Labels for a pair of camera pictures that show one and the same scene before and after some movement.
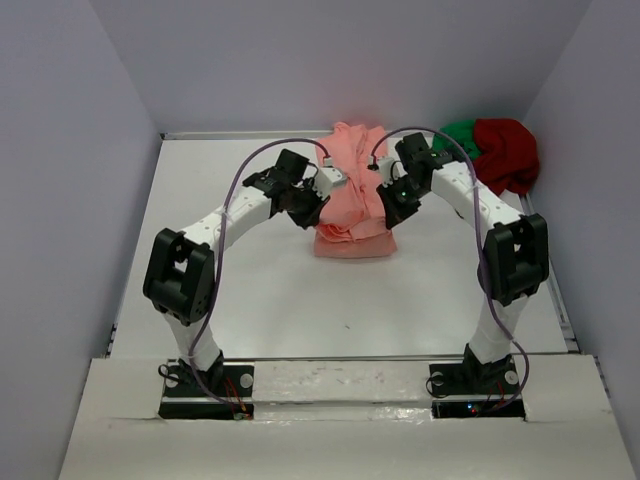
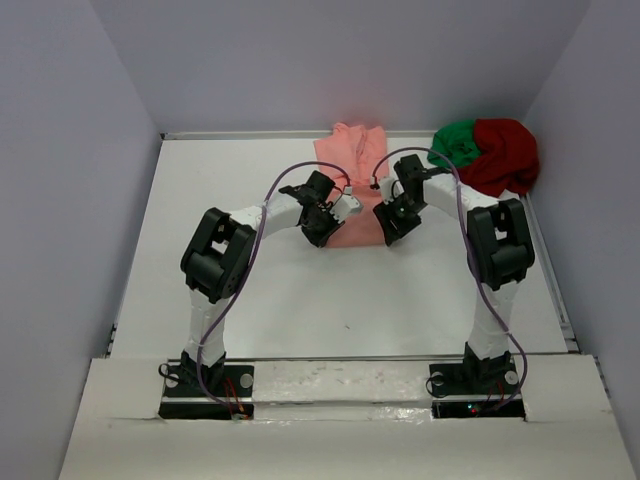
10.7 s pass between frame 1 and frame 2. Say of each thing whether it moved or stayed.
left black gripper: moved
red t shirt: stayed
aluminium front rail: stayed
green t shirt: stayed
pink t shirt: moved
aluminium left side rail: stayed
